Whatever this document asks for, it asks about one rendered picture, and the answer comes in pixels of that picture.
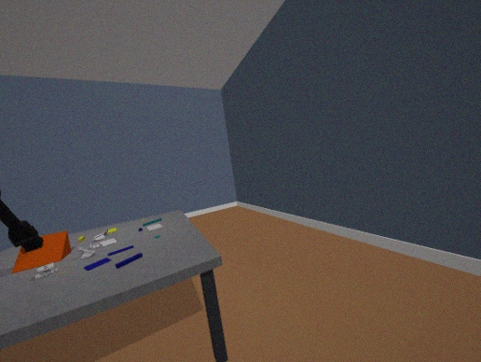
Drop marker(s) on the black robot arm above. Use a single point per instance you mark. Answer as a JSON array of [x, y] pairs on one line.
[[20, 233]]

